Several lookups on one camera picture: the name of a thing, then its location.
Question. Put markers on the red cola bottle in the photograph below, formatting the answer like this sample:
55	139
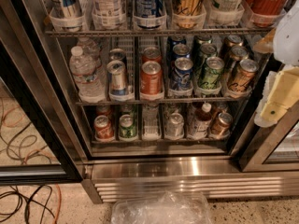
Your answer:
265	13

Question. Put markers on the brown drink plastic bottle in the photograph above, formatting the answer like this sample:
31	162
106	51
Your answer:
199	122

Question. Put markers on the bottom rear red can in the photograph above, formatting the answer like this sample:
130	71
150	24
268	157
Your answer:
104	110

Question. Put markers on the bronze can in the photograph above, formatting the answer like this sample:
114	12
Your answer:
219	107
221	124

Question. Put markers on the rear orange soda can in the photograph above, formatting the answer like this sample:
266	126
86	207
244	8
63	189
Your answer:
151	54

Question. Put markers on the bottom front bronze can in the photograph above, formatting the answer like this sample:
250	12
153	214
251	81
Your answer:
221	124

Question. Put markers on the top gold can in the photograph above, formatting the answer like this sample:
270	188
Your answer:
187	12

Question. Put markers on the top blue patterned can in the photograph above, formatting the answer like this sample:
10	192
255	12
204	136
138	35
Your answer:
149	8

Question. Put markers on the clear water bottle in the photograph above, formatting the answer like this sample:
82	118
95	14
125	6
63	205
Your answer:
84	71
90	48

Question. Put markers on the bottom rear bronze can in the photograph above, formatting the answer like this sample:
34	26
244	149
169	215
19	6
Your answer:
219	107

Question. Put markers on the middle green soda can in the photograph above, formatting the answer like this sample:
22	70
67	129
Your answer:
206	50

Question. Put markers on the front green soda can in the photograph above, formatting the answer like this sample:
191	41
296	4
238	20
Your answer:
210	73

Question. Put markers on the front gold soda can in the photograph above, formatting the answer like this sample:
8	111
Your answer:
242	75

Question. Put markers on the right fridge glass door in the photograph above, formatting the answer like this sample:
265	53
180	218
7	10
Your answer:
265	142

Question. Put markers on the front orange soda can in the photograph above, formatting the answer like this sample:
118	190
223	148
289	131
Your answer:
151	78

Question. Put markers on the top white label bottle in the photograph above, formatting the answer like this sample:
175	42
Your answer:
111	12

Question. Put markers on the rear gold soda can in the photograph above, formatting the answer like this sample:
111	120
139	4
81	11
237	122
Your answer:
229	41

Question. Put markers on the middle gold soda can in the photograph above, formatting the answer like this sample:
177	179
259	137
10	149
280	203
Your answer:
235	55

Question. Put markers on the top wire shelf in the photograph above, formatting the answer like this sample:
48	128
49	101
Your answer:
135	33

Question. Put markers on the front blue soda can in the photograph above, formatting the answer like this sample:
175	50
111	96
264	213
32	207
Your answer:
181	74

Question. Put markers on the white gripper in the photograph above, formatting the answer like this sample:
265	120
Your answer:
288	36

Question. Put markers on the green soda can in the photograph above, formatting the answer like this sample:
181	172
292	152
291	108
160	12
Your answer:
210	73
198	40
206	50

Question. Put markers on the middle wire shelf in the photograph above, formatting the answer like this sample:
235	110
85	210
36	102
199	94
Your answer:
166	101

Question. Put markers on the rear green soda can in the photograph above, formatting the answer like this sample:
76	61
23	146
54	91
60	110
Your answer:
198	40

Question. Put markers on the gold soda can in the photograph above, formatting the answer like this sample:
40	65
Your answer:
235	55
229	41
242	75

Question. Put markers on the front clear water bottle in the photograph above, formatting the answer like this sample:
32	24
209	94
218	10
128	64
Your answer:
84	71

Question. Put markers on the rear blue soda can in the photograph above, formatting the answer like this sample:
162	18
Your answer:
174	40

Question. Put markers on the steel fridge base grille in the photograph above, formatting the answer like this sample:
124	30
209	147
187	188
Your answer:
115	180

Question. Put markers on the red can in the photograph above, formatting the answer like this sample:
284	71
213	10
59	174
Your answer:
103	127
104	110

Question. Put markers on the top blue white can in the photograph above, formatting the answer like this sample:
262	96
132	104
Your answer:
67	9

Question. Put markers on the bottom silver can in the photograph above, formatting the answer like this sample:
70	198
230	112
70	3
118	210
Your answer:
174	126

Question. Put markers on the clear plastic bin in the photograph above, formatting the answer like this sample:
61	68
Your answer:
167	208

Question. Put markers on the middle blue soda can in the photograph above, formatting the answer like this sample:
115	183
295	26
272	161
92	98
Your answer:
180	51

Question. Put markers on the left fridge glass door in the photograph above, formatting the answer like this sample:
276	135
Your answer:
33	141

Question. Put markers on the rear silver blue can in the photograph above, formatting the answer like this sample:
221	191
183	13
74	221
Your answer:
117	54

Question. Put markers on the fridge glass door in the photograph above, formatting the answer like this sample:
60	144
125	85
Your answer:
265	142
33	141

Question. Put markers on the blue soda can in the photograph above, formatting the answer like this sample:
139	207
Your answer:
181	74
174	40
180	51

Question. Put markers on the orange soda can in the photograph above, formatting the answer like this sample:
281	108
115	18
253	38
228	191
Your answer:
151	54
151	78

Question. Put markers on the wire shelf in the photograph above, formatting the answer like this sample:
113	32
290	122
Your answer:
166	101
135	33

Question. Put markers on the rear clear water bottle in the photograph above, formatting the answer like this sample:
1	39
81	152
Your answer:
90	48

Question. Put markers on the bottom front green can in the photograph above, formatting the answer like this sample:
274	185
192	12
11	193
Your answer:
127	128

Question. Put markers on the bottom rear green can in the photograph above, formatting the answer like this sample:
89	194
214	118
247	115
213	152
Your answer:
128	110

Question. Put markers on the bottom front red can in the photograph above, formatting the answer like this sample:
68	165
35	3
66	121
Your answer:
103	127

